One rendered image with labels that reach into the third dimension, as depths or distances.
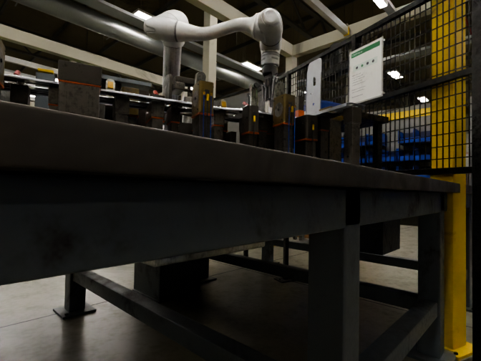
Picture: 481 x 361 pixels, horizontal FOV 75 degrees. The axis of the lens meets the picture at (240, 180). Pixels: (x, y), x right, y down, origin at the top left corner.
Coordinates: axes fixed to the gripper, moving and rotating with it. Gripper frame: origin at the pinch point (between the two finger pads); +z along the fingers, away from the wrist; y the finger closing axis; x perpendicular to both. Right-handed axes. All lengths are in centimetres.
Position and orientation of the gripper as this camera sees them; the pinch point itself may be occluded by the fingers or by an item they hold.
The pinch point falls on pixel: (268, 108)
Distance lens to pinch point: 156.3
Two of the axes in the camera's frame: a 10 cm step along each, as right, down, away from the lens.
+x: 8.9, 0.4, 4.6
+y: 4.6, -0.1, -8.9
